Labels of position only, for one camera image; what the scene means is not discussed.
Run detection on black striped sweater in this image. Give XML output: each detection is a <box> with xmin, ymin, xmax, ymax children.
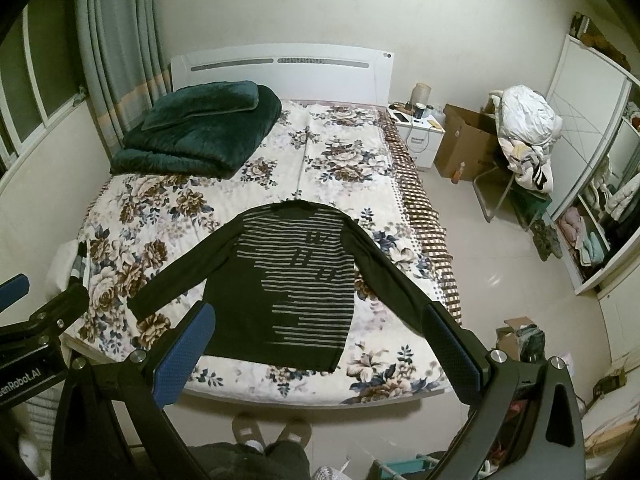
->
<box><xmin>128</xmin><ymin>200</ymin><xmax>434</xmax><ymax>372</ymax></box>

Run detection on chair with clothes pile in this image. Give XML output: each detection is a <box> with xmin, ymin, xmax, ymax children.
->
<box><xmin>472</xmin><ymin>84</ymin><xmax>563</xmax><ymax>221</ymax></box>

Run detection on floral bed cover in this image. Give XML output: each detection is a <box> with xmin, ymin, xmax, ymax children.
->
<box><xmin>66</xmin><ymin>101</ymin><xmax>460</xmax><ymax>408</ymax></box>

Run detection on grey slippers on floor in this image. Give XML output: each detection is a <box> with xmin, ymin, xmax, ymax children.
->
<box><xmin>530</xmin><ymin>219</ymin><xmax>562</xmax><ymax>261</ymax></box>

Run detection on white wardrobe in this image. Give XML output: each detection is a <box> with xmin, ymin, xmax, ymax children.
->
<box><xmin>547</xmin><ymin>37</ymin><xmax>639</xmax><ymax>294</ymax></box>

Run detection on brown cardboard box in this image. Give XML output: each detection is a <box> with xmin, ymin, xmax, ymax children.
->
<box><xmin>434</xmin><ymin>104</ymin><xmax>498</xmax><ymax>181</ymax></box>

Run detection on white nightstand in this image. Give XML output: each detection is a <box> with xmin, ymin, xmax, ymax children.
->
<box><xmin>387</xmin><ymin>104</ymin><xmax>445</xmax><ymax>170</ymax></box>

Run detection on dark green folded blanket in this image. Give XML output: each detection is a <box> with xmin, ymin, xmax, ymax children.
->
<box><xmin>111</xmin><ymin>80</ymin><xmax>282</xmax><ymax>179</ymax></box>

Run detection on grey-green curtain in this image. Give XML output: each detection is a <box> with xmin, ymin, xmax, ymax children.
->
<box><xmin>75</xmin><ymin>0</ymin><xmax>171</xmax><ymax>155</ymax></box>

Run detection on white headboard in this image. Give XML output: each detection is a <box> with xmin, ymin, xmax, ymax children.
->
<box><xmin>170</xmin><ymin>44</ymin><xmax>394</xmax><ymax>107</ymax></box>

